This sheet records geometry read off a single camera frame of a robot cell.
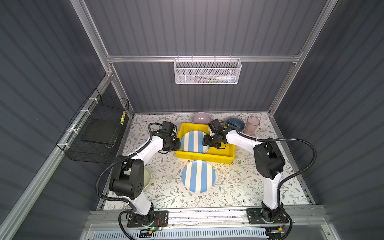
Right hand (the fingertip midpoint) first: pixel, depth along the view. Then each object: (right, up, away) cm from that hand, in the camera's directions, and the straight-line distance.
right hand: (206, 144), depth 96 cm
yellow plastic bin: (+13, -6, -1) cm, 15 cm away
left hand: (-18, -1, -5) cm, 19 cm away
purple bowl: (-2, +18, +15) cm, 24 cm away
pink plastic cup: (+32, +14, +5) cm, 35 cm away
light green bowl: (-35, -18, -10) cm, 41 cm away
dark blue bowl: (+23, +15, +12) cm, 30 cm away
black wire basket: (-56, +7, -26) cm, 62 cm away
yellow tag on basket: (-48, +16, -14) cm, 52 cm away
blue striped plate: (-5, -18, -10) cm, 21 cm away
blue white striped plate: (-10, +1, +2) cm, 10 cm away
